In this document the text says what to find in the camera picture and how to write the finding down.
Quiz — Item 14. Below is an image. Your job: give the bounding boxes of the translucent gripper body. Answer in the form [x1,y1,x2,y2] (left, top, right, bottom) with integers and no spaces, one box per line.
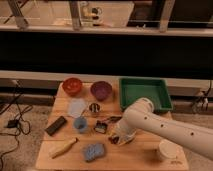
[108,133,135,146]

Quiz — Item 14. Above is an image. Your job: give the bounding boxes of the dark red grape bunch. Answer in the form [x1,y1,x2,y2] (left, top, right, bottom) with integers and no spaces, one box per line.
[109,135,120,144]

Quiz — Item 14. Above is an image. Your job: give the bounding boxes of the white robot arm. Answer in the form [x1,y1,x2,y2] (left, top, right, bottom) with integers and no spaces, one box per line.
[109,98,213,160]

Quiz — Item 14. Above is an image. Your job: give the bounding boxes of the purple bowl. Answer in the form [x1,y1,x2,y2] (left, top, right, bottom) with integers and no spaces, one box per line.
[90,81,112,101]

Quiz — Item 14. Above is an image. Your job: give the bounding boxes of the red bowl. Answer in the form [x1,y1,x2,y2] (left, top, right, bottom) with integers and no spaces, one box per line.
[62,77,82,96]

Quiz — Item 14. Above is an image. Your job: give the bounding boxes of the blue sponge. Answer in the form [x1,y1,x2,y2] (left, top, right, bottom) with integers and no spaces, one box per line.
[83,143,105,162]

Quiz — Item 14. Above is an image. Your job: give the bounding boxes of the small metal cup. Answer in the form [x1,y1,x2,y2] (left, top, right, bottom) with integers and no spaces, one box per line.
[89,103,100,117]

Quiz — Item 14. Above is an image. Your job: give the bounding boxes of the wooden board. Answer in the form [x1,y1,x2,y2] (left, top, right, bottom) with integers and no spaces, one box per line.
[36,86,189,171]

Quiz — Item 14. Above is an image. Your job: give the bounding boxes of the blue cup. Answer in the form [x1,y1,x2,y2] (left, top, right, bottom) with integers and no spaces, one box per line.
[73,117,87,133]

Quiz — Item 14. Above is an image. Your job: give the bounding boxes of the white cup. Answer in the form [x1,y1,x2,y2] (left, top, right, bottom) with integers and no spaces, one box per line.
[157,139,178,161]

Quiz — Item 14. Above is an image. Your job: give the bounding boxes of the green plastic tray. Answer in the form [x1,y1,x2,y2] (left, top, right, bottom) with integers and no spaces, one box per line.
[119,78,173,113]

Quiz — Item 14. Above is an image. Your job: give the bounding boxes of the black rectangular block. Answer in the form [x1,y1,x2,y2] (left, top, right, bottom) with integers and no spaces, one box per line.
[45,116,67,136]

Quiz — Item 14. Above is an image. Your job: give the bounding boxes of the black handled knife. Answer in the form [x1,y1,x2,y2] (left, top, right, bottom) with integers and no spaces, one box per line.
[102,116,122,123]

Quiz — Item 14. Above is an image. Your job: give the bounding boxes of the black cables on floor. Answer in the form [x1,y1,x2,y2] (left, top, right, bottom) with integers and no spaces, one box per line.
[0,81,34,169]

